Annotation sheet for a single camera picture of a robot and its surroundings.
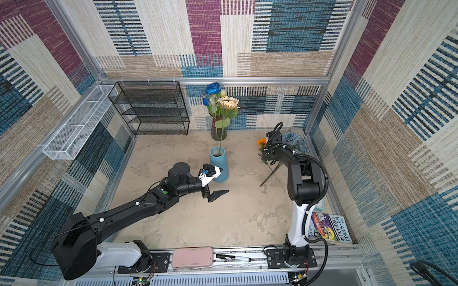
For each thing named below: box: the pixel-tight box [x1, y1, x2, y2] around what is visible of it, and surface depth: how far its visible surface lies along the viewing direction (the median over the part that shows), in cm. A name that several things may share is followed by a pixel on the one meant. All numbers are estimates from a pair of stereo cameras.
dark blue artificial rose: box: [206, 82, 222, 154], surface depth 80 cm
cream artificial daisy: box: [214, 95, 241, 156], surface depth 78 cm
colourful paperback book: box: [308, 212, 353, 244], surface depth 81 cm
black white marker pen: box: [215, 253, 252, 263], surface depth 76 cm
